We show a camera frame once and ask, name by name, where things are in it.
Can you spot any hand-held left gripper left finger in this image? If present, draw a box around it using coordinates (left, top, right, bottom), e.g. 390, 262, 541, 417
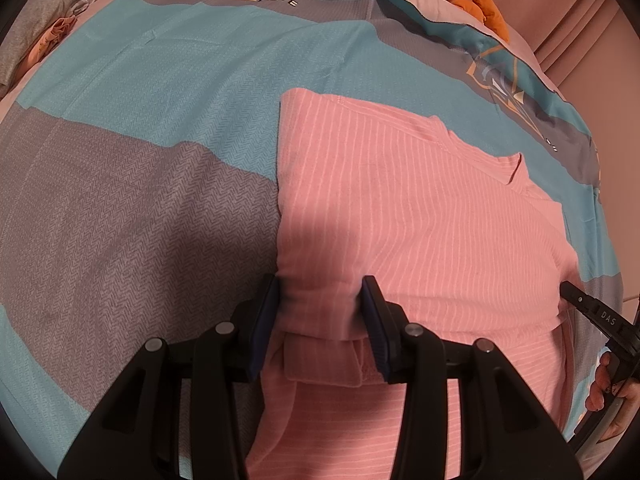
56, 274, 281, 480

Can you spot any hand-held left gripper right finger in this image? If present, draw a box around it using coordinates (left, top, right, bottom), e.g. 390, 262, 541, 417
361, 275, 585, 480

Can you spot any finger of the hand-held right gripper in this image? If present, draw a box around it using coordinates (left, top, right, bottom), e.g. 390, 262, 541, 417
559, 281, 623, 345

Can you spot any pink sweater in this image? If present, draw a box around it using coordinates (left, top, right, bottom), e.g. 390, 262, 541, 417
245, 87, 596, 480

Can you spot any person's right hand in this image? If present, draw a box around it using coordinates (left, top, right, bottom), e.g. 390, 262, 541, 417
585, 351, 640, 439

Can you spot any blue and grey printed blanket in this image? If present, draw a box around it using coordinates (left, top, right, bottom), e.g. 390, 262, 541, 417
0, 0, 626, 436

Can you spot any pink curtain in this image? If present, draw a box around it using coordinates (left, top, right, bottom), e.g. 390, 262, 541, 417
470, 0, 640, 126

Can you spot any peach cloth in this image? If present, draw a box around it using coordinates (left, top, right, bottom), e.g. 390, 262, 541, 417
22, 15, 78, 68

